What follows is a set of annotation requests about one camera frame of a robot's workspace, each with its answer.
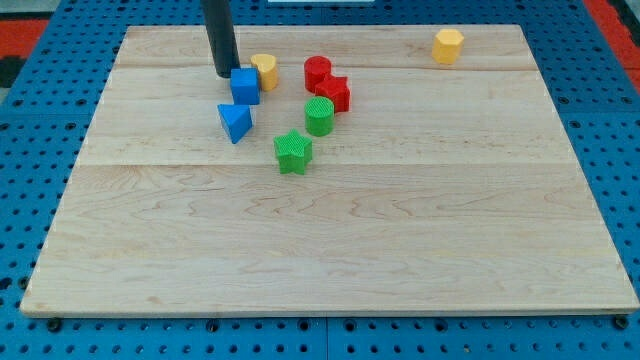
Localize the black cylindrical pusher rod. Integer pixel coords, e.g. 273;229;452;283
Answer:
200;0;240;78

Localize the blue triangle block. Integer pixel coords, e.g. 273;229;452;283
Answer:
217;104;253;144

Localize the yellow heart block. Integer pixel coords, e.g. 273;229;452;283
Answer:
250;53;279;92

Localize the blue cube block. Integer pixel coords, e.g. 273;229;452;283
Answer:
230;68;260;105

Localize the red cylinder block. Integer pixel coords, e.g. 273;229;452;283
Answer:
304;55;332;93

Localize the red star block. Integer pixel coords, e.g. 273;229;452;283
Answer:
314;75;351;113

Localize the green cylinder block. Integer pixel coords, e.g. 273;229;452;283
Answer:
304;96;334;137

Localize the green star block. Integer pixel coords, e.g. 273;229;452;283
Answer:
273;129;313;175

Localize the yellow hexagon block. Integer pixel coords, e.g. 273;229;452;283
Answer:
432;29;465;65

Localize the light wooden board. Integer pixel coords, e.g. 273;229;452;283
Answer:
21;25;639;318

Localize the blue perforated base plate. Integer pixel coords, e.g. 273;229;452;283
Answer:
1;0;639;359

